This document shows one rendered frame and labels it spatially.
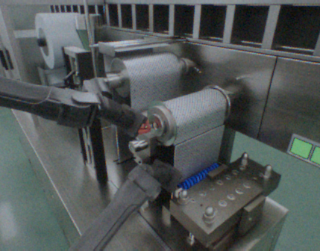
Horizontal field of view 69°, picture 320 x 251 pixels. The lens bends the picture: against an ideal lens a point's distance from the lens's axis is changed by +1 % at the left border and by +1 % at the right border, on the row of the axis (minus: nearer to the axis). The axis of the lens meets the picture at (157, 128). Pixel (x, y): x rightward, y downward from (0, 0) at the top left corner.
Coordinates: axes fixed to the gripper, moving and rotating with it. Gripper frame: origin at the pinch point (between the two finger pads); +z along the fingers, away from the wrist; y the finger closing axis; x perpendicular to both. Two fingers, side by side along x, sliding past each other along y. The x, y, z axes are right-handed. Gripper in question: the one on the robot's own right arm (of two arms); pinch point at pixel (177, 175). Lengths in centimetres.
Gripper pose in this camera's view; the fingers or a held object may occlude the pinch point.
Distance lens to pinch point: 79.6
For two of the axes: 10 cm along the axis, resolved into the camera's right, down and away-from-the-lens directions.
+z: 5.2, 1.9, 8.3
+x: 4.2, -9.0, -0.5
